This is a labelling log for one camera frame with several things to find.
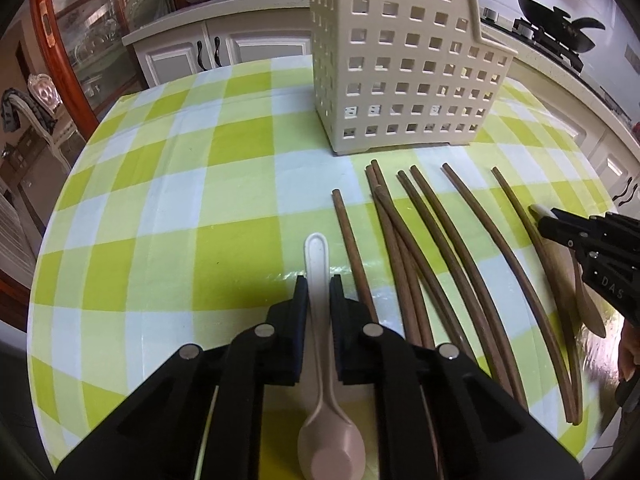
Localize brown wooden chopstick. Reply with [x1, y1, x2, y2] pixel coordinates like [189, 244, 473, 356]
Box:
[409, 164, 528, 410]
[490, 166, 585, 426]
[366, 159, 422, 347]
[395, 230, 435, 348]
[396, 169, 514, 397]
[332, 188, 378, 322]
[440, 161, 577, 424]
[373, 185, 476, 361]

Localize beige plastic spoon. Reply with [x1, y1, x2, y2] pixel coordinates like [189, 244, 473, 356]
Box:
[297, 232, 366, 479]

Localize white plastic spoon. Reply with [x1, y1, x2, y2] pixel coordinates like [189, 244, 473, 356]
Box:
[528, 204, 556, 222]

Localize person's right hand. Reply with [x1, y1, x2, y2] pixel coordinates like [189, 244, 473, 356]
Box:
[617, 321, 640, 382]

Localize light wooden spoon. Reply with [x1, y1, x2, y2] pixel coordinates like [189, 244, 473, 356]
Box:
[532, 217, 606, 338]

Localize green checked tablecloth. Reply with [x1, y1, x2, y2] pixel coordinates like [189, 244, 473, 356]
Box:
[27, 56, 617, 465]

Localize black gas hob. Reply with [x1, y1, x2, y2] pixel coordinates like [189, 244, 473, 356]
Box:
[480, 8, 594, 75]

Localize black wok with lid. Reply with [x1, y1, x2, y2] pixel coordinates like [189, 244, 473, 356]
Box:
[518, 0, 606, 53]

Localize cream perforated utensil basket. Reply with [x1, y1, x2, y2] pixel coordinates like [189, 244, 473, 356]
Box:
[309, 0, 516, 155]

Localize white base cabinets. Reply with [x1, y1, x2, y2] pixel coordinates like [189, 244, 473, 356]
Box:
[132, 9, 311, 87]

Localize white ornate chair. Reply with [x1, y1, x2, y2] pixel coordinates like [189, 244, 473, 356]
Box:
[1, 74, 78, 174]

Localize red framed glass door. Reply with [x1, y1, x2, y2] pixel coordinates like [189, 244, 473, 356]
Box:
[29, 0, 186, 139]

